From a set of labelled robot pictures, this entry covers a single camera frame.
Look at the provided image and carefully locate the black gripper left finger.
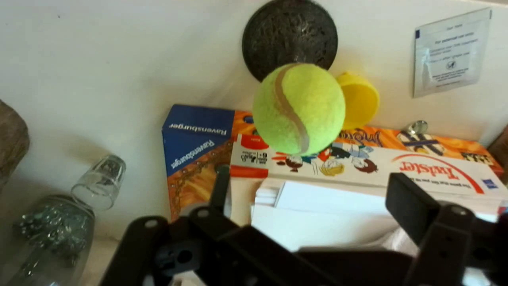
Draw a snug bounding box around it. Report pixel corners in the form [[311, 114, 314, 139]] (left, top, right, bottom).
[[99, 163, 330, 286]]

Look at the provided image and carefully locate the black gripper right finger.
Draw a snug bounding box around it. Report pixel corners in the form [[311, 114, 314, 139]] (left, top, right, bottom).
[[384, 171, 508, 286]]

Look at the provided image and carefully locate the yellow-green tennis ball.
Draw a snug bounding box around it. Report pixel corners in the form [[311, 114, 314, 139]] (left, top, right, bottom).
[[250, 61, 347, 157]]

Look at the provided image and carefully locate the dark metal candle holder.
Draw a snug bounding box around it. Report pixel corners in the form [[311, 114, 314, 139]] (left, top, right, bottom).
[[241, 0, 339, 84]]

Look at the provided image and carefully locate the white Twister game box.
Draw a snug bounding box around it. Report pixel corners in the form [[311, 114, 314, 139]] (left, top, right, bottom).
[[228, 131, 508, 215]]

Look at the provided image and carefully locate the blue orange puzzle box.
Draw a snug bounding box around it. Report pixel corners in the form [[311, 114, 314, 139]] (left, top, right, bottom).
[[160, 103, 506, 222]]

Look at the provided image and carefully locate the white flat box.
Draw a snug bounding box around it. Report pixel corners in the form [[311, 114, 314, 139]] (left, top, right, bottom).
[[249, 176, 425, 254]]

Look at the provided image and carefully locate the yellow plastic cup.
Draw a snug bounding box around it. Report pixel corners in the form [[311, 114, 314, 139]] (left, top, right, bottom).
[[334, 69, 380, 131]]

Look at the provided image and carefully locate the white printed card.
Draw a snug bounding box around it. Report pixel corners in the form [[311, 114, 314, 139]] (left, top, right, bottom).
[[411, 6, 493, 99]]

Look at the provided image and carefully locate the clear glass bottle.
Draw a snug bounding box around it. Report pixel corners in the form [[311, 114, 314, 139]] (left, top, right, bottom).
[[0, 152, 128, 286]]

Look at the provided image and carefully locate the grey wooden block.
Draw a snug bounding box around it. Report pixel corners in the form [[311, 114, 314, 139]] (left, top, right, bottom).
[[0, 98, 31, 184]]

